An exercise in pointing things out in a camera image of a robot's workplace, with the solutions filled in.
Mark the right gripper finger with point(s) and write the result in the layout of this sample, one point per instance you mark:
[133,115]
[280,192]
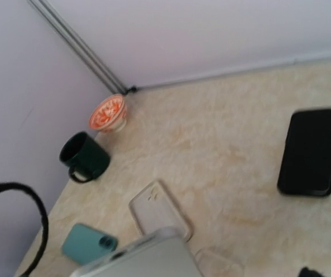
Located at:
[306,272]

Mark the clear magsafe phone case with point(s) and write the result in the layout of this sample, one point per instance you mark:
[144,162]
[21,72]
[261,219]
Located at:
[214,263]

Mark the black phone with silver edge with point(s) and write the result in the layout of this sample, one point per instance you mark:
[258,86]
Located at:
[306,163]

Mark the frosted clear phone case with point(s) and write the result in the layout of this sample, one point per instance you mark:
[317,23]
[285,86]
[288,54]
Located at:
[154,207]

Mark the teal green phone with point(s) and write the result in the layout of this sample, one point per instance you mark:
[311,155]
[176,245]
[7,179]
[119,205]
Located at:
[85,244]

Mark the black cup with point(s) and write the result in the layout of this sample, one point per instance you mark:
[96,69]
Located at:
[85,159]

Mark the red white patterned bowl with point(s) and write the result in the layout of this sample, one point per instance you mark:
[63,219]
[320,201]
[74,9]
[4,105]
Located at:
[110,115]

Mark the left aluminium frame post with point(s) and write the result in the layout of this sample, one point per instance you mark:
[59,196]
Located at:
[81,49]

